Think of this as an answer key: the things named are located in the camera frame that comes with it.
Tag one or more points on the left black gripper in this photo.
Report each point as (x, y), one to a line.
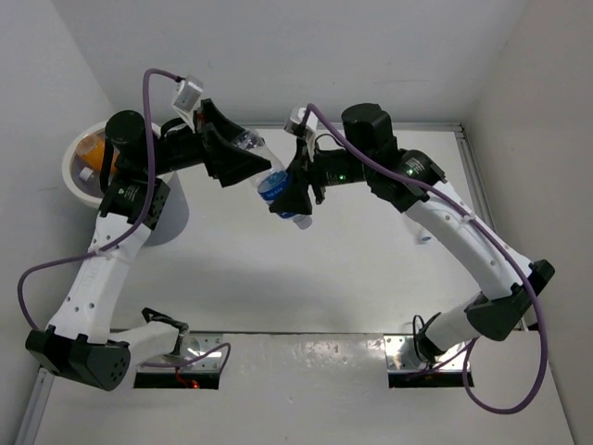
(221, 159)

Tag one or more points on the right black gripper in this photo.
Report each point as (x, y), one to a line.
(295, 196)

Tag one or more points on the blue label water bottle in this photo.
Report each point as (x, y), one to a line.
(272, 182)

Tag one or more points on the orange juice bottle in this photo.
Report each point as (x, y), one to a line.
(91, 150)

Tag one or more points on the clear bottle blue white cap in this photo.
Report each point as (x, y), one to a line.
(88, 175)

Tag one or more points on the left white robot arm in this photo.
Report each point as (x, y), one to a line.
(77, 343)

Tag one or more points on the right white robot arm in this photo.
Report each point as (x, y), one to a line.
(366, 150)

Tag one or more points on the white round plastic bin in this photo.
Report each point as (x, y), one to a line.
(174, 216)

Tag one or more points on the clear crushed bottle white cap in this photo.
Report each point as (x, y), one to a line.
(422, 235)

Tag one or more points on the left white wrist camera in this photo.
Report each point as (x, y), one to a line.
(186, 99)

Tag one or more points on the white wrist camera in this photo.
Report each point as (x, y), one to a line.
(300, 125)
(186, 99)

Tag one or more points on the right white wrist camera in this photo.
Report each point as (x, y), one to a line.
(300, 125)

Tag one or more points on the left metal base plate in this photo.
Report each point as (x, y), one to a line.
(199, 352)

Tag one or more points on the metal base plate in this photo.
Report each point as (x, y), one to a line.
(401, 357)
(199, 352)

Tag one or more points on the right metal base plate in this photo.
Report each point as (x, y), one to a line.
(401, 357)

